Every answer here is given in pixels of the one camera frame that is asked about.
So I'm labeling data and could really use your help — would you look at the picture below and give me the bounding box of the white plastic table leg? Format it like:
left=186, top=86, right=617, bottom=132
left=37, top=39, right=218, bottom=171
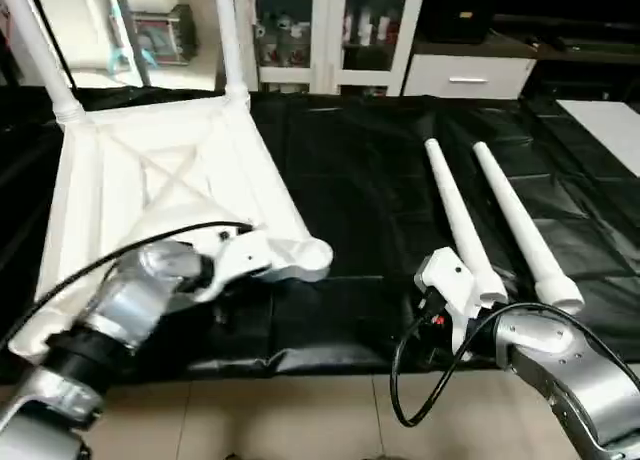
left=472, top=141, right=585, bottom=315
left=212, top=0, right=252, bottom=107
left=424, top=138, right=509, bottom=307
left=0, top=0, right=87, bottom=123

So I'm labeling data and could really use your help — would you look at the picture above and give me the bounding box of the white plastic table top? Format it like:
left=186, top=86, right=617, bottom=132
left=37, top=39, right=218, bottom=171
left=8, top=88, right=335, bottom=359

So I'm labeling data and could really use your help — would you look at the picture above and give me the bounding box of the black work mat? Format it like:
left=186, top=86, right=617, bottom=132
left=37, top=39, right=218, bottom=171
left=0, top=80, right=640, bottom=383

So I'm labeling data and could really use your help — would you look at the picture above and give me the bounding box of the white drawer unit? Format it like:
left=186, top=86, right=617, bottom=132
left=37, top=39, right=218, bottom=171
left=402, top=54, right=537, bottom=101

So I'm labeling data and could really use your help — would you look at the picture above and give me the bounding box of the blue grey floor appliance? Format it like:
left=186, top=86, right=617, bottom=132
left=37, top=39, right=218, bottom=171
left=128, top=2, right=198, bottom=69

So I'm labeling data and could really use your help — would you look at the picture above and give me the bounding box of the white glass-door cabinet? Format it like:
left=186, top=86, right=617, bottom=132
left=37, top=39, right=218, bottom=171
left=232, top=0, right=428, bottom=97

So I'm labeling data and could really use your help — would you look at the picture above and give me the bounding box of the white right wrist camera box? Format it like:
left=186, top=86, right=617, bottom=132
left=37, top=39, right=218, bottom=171
left=415, top=247, right=478, bottom=357

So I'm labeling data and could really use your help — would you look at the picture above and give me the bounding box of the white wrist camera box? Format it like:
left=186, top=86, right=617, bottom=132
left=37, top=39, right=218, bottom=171
left=415, top=247, right=478, bottom=357
left=205, top=228, right=273, bottom=301

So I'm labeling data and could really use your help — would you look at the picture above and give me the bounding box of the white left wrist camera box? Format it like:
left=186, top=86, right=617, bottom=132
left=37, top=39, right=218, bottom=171
left=205, top=228, right=273, bottom=301

